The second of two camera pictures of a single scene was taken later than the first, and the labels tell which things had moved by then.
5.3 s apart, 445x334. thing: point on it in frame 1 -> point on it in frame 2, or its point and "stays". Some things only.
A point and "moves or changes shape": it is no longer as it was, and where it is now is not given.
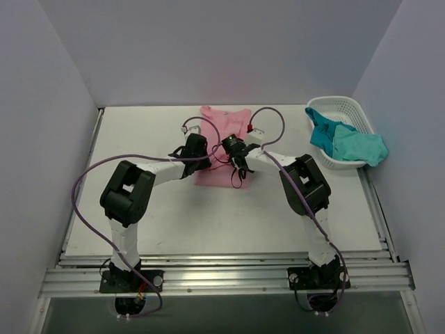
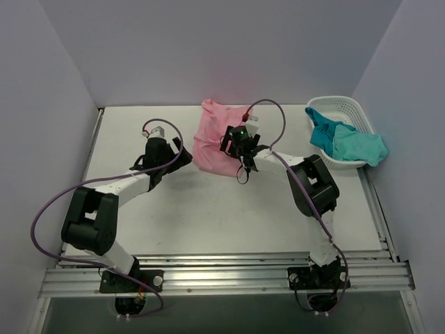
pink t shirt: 217,124 moves or changes shape
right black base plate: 319,277 stays
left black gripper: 203,163 -> 172,157
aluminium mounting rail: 79,274 stays
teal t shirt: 343,142 stays
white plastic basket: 345,110 stays
